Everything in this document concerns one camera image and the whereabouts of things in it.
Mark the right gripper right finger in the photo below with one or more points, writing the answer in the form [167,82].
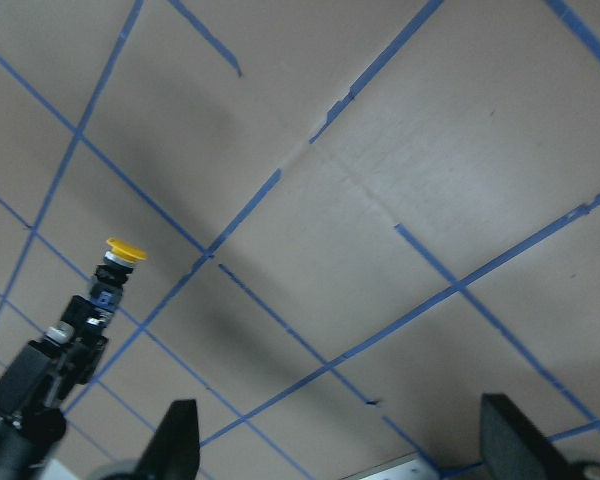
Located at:
[512,447]

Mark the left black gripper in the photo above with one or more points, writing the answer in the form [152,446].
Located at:
[39,379]

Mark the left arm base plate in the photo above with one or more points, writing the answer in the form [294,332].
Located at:
[409,467]

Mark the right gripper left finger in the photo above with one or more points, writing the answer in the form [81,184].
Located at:
[174,450]

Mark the yellow push button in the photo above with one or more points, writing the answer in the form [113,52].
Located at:
[106,288]

